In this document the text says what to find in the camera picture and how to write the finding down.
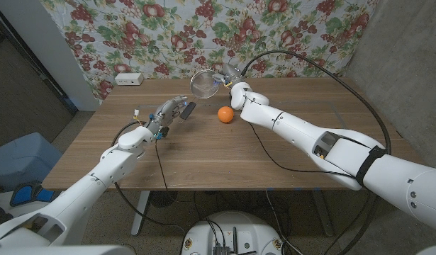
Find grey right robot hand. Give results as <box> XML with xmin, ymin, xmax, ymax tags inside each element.
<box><xmin>212</xmin><ymin>62</ymin><xmax>244</xmax><ymax>89</ymax></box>

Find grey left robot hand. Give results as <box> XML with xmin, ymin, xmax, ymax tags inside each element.
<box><xmin>145</xmin><ymin>94</ymin><xmax>189</xmax><ymax>137</ymax></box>

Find metal mesh sieve black handle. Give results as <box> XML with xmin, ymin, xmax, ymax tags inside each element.
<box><xmin>178</xmin><ymin>69</ymin><xmax>221</xmax><ymax>124</ymax></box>

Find fruit print backdrop cloth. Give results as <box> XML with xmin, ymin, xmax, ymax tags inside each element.
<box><xmin>40</xmin><ymin>0</ymin><xmax>380</xmax><ymax>102</ymax></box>

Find orange ball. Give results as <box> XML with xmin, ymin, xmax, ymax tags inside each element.
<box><xmin>217</xmin><ymin>106</ymin><xmax>235</xmax><ymax>124</ymax></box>

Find white power strip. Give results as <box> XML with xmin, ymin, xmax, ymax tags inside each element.
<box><xmin>114</xmin><ymin>72</ymin><xmax>145</xmax><ymax>86</ymax></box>

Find black round fan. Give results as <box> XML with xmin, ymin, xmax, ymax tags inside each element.
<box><xmin>149</xmin><ymin>191</ymin><xmax>179</xmax><ymax>208</ymax></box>

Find white table leg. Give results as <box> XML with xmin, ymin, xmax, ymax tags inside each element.
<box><xmin>131</xmin><ymin>191</ymin><xmax>151</xmax><ymax>237</ymax></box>

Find white robot torso base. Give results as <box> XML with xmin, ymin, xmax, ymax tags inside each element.
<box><xmin>181</xmin><ymin>211</ymin><xmax>285</xmax><ymax>255</ymax></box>

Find blue grey storage bin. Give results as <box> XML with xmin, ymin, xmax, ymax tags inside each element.
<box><xmin>0</xmin><ymin>132</ymin><xmax>64</xmax><ymax>192</ymax></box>

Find blue and black pad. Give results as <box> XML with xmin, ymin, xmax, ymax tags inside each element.
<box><xmin>10</xmin><ymin>180</ymin><xmax>57</xmax><ymax>208</ymax></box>

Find grey table leg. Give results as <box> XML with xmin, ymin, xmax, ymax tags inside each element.
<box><xmin>311</xmin><ymin>191</ymin><xmax>335</xmax><ymax>237</ymax></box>

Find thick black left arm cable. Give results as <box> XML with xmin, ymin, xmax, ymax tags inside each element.
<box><xmin>111</xmin><ymin>121</ymin><xmax>186</xmax><ymax>227</ymax></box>

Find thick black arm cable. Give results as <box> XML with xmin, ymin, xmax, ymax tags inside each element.
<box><xmin>111</xmin><ymin>121</ymin><xmax>186</xmax><ymax>227</ymax></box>
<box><xmin>240</xmin><ymin>50</ymin><xmax>392</xmax><ymax>255</ymax></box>

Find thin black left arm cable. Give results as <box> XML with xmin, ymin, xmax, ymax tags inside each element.
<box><xmin>154</xmin><ymin>139</ymin><xmax>169</xmax><ymax>193</ymax></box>

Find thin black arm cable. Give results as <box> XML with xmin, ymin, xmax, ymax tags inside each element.
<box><xmin>154</xmin><ymin>139</ymin><xmax>169</xmax><ymax>193</ymax></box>
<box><xmin>247</xmin><ymin>122</ymin><xmax>357</xmax><ymax>178</ymax></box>

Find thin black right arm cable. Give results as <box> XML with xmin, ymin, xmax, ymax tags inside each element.
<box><xmin>247</xmin><ymin>122</ymin><xmax>357</xmax><ymax>178</ymax></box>

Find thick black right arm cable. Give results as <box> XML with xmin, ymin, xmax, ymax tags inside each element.
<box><xmin>240</xmin><ymin>50</ymin><xmax>392</xmax><ymax>255</ymax></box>

